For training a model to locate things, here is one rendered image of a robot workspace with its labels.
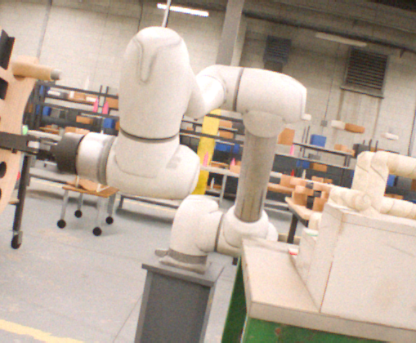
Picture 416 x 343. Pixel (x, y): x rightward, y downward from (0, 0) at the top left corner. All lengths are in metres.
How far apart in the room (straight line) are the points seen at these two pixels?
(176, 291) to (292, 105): 0.80
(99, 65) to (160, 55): 12.04
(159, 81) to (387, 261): 0.46
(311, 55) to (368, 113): 2.24
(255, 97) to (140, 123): 0.57
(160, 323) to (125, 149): 1.05
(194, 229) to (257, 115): 0.56
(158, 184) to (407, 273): 0.44
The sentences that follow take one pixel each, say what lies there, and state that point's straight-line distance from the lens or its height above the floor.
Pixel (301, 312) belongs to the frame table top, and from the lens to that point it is 0.74.
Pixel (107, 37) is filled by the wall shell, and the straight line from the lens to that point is 12.80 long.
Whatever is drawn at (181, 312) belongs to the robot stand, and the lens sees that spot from 1.63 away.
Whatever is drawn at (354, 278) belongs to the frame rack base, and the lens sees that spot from 0.74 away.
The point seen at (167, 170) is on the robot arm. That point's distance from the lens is 0.71.
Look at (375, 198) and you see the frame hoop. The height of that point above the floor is 1.13.
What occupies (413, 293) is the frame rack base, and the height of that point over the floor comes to 0.99.
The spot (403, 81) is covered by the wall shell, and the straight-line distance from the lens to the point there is 13.04.
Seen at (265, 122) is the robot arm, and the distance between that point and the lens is 1.22.
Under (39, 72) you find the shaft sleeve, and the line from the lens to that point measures 0.98.
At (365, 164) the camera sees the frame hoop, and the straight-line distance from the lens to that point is 0.81.
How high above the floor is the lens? 1.16
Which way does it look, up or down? 3 degrees down
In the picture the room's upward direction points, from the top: 11 degrees clockwise
